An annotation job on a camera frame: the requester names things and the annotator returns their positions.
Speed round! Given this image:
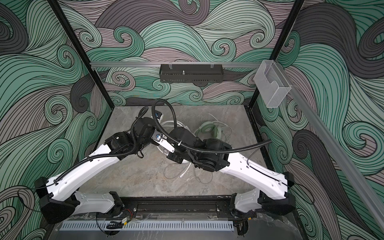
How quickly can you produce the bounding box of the left black corrugated cable hose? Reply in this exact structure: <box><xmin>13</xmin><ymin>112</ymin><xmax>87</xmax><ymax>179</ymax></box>
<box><xmin>52</xmin><ymin>106</ymin><xmax>150</xmax><ymax>184</ymax></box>

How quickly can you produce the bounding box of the white slotted cable duct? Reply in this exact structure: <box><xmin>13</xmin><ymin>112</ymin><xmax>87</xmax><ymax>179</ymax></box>
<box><xmin>60</xmin><ymin>220</ymin><xmax>235</xmax><ymax>232</ymax></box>

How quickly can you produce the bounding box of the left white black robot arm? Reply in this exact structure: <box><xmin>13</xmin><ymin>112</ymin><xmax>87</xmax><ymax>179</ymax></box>
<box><xmin>34</xmin><ymin>117</ymin><xmax>155</xmax><ymax>224</ymax></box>

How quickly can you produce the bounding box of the white over-ear headphones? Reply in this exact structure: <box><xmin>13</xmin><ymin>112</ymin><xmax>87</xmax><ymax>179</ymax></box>
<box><xmin>157</xmin><ymin>121</ymin><xmax>189</xmax><ymax>155</ymax></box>

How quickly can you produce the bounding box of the green over-ear headphones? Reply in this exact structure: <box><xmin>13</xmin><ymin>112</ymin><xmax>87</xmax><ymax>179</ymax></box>
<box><xmin>194</xmin><ymin>121</ymin><xmax>225</xmax><ymax>140</ymax></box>

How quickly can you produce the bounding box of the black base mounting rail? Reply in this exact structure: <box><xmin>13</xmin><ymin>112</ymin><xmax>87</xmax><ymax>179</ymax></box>
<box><xmin>51</xmin><ymin>192</ymin><xmax>264</xmax><ymax>221</ymax></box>

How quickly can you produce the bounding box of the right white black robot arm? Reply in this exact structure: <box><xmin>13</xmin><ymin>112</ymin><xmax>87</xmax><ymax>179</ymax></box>
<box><xmin>155</xmin><ymin>127</ymin><xmax>296</xmax><ymax>216</ymax></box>

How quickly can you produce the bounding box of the black perforated wall tray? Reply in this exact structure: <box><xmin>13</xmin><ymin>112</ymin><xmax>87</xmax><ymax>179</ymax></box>
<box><xmin>159</xmin><ymin>64</ymin><xmax>224</xmax><ymax>86</ymax></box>

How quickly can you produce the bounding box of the clear plastic wall bin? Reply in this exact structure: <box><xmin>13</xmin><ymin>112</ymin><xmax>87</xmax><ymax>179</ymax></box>
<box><xmin>254</xmin><ymin>60</ymin><xmax>292</xmax><ymax>108</ymax></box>

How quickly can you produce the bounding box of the right black corrugated cable hose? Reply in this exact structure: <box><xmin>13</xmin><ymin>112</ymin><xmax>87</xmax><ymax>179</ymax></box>
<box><xmin>151</xmin><ymin>98</ymin><xmax>273</xmax><ymax>154</ymax></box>

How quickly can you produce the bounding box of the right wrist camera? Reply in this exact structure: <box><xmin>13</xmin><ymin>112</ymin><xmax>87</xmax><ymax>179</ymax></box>
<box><xmin>152</xmin><ymin>131</ymin><xmax>175</xmax><ymax>156</ymax></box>

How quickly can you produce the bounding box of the black corrugated cable hose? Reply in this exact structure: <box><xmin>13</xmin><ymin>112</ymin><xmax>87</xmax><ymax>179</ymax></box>
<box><xmin>52</xmin><ymin>106</ymin><xmax>150</xmax><ymax>184</ymax></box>
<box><xmin>151</xmin><ymin>98</ymin><xmax>273</xmax><ymax>154</ymax></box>

